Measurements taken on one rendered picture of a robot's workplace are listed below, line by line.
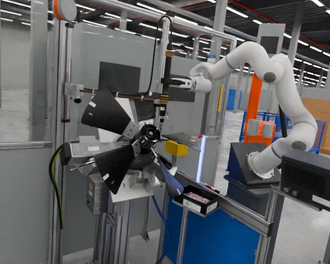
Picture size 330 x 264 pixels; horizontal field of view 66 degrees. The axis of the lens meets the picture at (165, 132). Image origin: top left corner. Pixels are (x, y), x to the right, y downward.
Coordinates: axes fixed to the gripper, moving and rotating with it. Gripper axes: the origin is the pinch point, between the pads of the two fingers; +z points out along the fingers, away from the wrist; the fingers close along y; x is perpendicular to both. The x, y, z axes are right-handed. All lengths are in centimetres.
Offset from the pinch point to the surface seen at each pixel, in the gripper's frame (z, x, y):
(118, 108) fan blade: 24.4, -17.3, 6.5
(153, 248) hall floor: -42, -150, 52
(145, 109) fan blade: 4.1, -17.9, 12.5
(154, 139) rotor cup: 8.0, -31.4, -7.1
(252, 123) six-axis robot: -323, -52, 172
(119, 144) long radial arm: 21.1, -37.6, 8.6
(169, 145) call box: -31, -46, 31
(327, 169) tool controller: -29, -28, -77
